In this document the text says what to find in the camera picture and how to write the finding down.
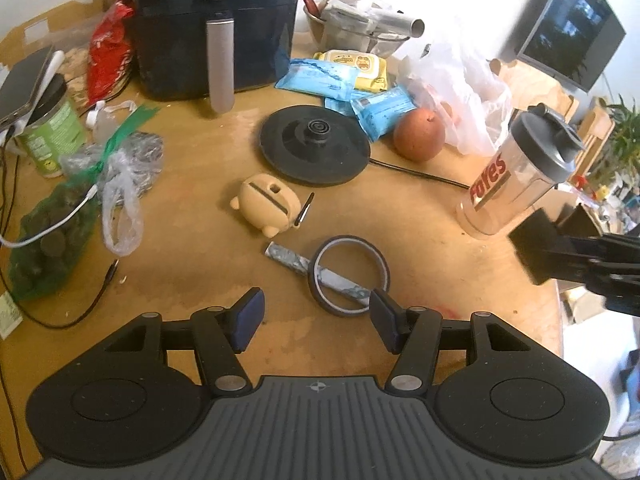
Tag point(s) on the green jar with black lid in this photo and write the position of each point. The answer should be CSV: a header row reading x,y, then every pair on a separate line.
x,y
52,132

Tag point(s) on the green potted plant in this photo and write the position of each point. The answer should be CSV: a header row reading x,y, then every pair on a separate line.
x,y
622,140

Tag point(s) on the white plastic scrap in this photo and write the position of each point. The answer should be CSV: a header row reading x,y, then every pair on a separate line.
x,y
107,112

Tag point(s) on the beige bear-shaped case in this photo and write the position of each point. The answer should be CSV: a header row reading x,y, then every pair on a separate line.
x,y
262,205

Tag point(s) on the small blue wipes packet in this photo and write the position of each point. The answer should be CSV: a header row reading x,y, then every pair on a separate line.
x,y
382,112

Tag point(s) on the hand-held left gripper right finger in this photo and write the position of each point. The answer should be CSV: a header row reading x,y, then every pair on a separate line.
x,y
384,315

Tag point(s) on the red snack bag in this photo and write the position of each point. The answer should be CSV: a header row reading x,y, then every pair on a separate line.
x,y
110,55

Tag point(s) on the computer monitor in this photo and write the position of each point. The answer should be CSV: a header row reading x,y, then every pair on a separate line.
x,y
570,25

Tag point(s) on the paper receipt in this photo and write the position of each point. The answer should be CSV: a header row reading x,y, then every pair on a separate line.
x,y
9,315

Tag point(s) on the grey marbled stick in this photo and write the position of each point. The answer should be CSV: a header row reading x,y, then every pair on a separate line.
x,y
290,260

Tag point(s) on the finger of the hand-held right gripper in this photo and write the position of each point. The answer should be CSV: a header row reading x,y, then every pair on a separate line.
x,y
610,282
595,246

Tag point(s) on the black kettle base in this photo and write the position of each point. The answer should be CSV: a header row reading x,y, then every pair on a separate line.
x,y
315,152

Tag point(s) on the aluminium foil roll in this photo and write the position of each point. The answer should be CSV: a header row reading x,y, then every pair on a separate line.
x,y
400,22

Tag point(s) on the clear plastic bag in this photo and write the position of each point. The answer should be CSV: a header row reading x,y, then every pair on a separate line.
x,y
122,185

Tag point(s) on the dark blue air fryer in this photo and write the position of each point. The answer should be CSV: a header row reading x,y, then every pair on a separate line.
x,y
215,25

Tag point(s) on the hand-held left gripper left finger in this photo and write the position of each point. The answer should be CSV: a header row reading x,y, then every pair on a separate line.
x,y
247,317

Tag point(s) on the clear shaker bottle grey lid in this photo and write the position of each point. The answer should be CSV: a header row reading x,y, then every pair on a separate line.
x,y
510,180

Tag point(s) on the green net bag of avocados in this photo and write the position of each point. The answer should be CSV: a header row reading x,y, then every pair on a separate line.
x,y
45,245

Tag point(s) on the tape roll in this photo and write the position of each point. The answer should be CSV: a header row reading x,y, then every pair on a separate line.
x,y
320,287

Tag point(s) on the metal bowl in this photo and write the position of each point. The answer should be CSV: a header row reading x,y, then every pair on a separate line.
x,y
350,35

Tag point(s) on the orange round fruit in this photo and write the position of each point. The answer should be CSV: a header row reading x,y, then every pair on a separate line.
x,y
419,135

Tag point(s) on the small black stylus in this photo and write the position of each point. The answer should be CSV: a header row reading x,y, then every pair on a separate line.
x,y
305,210

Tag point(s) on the white plastic bag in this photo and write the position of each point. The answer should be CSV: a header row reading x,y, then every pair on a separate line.
x,y
475,100

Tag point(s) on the yellow wipes packet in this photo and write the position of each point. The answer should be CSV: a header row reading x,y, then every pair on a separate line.
x,y
357,67

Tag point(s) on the grey smartphone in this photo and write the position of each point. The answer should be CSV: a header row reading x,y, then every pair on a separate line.
x,y
25,85

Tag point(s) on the bag of nuts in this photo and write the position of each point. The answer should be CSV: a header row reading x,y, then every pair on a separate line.
x,y
75,70

